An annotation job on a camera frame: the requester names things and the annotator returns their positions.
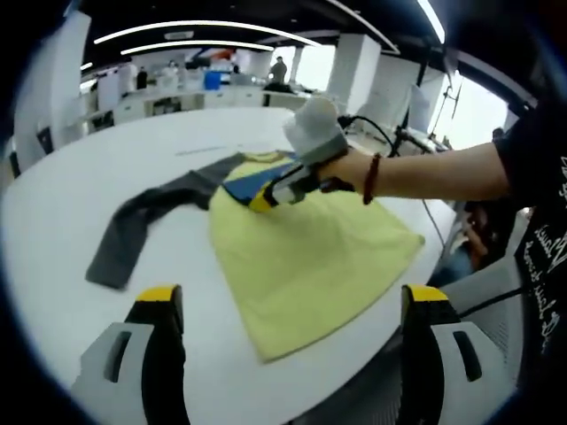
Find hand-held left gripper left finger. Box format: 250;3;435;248
73;284;191;425

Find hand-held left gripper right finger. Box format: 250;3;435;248
400;284;519;425

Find yellow grey blue garment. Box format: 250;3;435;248
85;150;426;365

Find person's right hand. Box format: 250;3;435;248
309;148;377;194

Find white square pillar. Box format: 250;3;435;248
12;12;92;152
327;34;383;112

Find white mesh office chair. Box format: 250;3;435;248
296;260;532;425

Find white upright panel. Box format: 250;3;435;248
409;83;431;130

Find person's blue jeans leg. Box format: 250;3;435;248
441;250;476;285

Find white counter cabinets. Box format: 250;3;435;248
83;86;321;130

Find tall light stand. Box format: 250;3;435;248
424;43;464;143

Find long ceiling light strip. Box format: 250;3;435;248
94;20;321;48
416;0;447;39
120;40;276;57

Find black rectangular object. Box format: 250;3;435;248
36;127;55;157

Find red beaded bracelet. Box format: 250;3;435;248
362;152;384;206

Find black cable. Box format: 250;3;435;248
337;114;526;318

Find black frame desk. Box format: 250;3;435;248
393;126;449;157

